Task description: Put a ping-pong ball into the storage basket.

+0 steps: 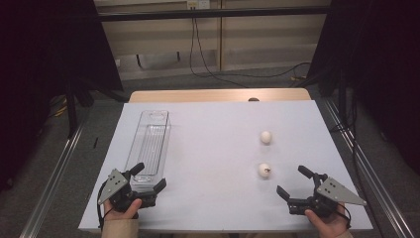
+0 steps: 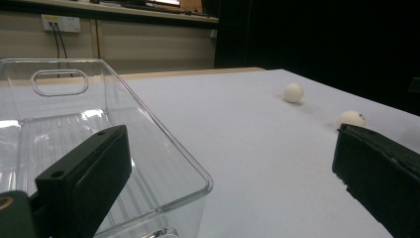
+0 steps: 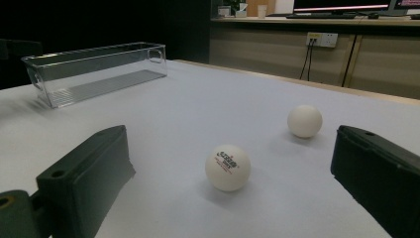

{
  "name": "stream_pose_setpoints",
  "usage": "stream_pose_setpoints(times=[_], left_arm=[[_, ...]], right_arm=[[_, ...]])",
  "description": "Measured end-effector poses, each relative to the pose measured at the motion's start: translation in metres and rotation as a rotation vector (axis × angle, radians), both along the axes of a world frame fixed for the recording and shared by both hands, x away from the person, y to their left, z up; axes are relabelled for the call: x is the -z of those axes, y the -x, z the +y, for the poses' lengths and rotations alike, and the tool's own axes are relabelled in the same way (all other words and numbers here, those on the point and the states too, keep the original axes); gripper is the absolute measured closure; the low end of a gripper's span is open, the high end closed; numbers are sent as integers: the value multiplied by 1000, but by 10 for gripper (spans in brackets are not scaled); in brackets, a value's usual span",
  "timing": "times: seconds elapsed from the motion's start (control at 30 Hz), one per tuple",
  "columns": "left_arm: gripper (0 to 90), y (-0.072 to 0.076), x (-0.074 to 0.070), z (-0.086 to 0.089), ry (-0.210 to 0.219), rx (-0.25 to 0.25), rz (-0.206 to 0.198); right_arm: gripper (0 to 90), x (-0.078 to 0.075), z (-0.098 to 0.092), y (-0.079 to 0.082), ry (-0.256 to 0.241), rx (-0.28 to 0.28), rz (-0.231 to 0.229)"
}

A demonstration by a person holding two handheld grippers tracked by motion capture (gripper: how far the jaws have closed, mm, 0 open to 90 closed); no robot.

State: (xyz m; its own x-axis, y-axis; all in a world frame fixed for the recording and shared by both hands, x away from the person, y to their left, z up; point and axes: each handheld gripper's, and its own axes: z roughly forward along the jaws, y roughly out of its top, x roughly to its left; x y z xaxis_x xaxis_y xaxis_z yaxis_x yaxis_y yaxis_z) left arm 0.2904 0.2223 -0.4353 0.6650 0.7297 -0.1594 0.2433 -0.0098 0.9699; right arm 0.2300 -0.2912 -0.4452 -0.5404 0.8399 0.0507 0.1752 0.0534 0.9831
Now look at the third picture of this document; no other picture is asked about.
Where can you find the tissue box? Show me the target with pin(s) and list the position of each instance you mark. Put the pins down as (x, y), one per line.
(241, 12)

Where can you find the clear plastic storage bin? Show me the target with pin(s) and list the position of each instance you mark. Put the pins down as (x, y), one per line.
(99, 86)

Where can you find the black curtain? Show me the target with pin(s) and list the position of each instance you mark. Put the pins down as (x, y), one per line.
(99, 20)

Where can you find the white table sheet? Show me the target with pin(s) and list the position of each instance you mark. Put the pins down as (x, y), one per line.
(198, 115)

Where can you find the black computer mouse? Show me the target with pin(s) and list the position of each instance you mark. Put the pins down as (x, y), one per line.
(373, 15)

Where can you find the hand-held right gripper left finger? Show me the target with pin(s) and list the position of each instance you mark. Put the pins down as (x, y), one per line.
(82, 185)

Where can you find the beige wooden counter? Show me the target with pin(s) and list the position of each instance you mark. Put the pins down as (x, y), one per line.
(264, 49)

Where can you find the white wall socket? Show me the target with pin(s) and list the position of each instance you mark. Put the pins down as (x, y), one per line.
(325, 39)

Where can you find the white cup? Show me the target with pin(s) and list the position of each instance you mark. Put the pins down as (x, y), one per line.
(262, 11)

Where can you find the black computer monitor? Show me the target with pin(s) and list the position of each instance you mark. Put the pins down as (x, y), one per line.
(330, 3)
(407, 5)

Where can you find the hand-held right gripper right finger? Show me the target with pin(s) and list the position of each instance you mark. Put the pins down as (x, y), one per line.
(379, 178)

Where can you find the brown cardboard box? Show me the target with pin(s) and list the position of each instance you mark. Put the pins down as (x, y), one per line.
(256, 3)

